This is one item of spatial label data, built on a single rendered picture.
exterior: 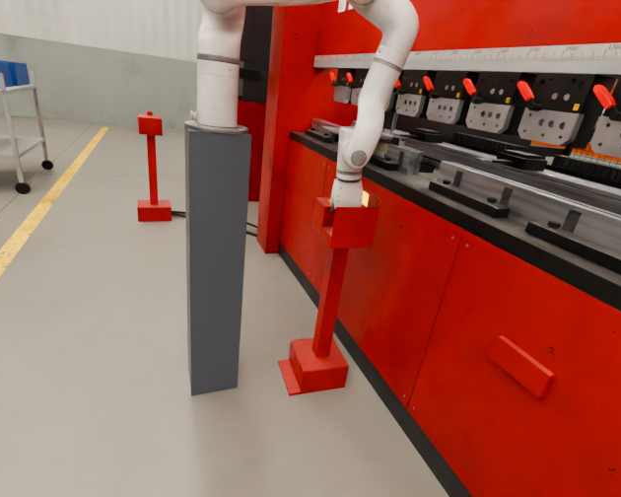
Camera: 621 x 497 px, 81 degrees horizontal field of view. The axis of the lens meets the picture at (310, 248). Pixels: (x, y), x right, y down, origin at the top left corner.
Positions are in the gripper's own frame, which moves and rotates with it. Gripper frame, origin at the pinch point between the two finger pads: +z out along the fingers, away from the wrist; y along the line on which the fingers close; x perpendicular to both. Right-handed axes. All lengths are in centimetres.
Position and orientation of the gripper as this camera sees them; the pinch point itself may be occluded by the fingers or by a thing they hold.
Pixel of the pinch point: (344, 222)
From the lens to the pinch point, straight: 128.4
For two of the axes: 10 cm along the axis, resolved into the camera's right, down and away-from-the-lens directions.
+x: 3.1, 4.2, -8.5
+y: -9.5, 0.9, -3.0
